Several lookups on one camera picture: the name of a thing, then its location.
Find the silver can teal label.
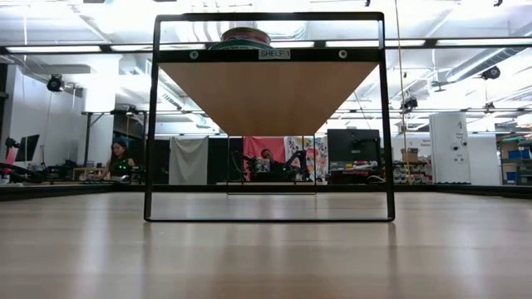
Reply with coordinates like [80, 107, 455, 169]
[207, 39, 274, 51]

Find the gold can blue red label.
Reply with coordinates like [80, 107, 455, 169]
[219, 27, 272, 45]

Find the person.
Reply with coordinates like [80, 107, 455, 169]
[104, 139, 137, 180]
[258, 148, 288, 182]

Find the red hanging cloth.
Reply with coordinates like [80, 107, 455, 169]
[243, 135, 286, 182]

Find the floral hanging cloth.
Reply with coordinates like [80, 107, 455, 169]
[283, 135, 328, 182]

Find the grey hanging cloth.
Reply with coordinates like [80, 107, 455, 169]
[168, 135, 210, 186]

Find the large black monitor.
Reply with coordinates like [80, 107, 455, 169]
[326, 128, 382, 164]

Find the cluttered workbench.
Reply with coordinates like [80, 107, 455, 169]
[327, 159, 383, 184]

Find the cardboard box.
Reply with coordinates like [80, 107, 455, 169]
[400, 147, 421, 164]

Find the small black monitor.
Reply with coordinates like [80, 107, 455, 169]
[14, 133, 42, 164]

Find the storage rack with boxes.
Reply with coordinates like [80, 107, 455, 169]
[500, 136, 532, 187]

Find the wooden shelf black frame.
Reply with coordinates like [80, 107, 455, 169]
[142, 11, 396, 223]

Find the black table frame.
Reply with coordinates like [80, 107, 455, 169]
[0, 182, 532, 203]

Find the grey ceiling duct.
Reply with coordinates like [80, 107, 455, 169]
[444, 46, 532, 83]

